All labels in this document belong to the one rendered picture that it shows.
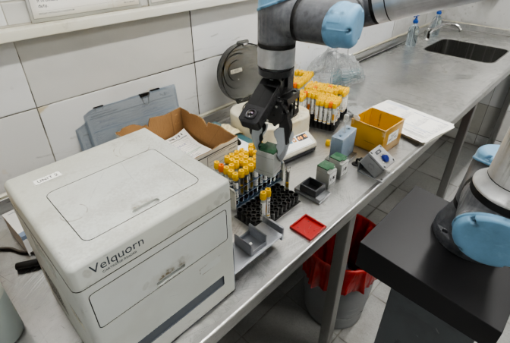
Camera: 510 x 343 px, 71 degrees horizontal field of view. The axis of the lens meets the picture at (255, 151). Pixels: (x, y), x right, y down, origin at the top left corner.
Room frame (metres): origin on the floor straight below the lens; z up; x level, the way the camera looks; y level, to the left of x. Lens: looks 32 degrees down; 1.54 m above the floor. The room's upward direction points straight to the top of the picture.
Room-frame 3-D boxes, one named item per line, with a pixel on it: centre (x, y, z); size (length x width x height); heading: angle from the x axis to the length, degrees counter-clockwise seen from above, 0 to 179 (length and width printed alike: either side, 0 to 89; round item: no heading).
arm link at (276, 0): (0.71, -0.05, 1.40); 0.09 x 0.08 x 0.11; 57
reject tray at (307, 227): (0.69, -0.14, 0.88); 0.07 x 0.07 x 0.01; 46
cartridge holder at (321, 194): (0.83, -0.17, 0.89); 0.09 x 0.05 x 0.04; 48
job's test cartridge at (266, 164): (0.69, -0.03, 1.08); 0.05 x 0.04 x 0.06; 59
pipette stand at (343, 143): (1.02, -0.29, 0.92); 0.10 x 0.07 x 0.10; 142
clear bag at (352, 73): (1.75, -0.46, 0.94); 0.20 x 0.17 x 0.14; 117
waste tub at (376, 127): (1.12, -0.43, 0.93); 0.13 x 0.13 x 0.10; 43
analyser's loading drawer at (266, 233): (0.58, 0.03, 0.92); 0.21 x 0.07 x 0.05; 136
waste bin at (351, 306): (1.08, -0.36, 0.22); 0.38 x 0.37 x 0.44; 136
